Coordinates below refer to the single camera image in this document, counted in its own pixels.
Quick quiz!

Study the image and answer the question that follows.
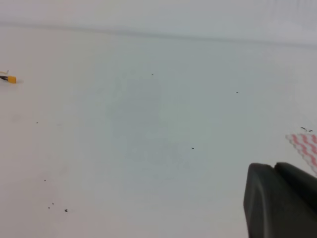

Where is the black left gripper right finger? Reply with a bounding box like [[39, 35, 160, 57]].
[[274, 163, 317, 211]]

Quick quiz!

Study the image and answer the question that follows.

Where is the yellow connector with wires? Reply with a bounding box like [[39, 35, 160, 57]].
[[0, 71, 16, 84]]

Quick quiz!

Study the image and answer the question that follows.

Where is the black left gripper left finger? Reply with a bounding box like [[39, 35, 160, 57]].
[[243, 163, 317, 238]]

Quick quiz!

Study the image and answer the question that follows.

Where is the pink white wavy towel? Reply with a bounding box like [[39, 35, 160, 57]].
[[285, 133, 317, 176]]

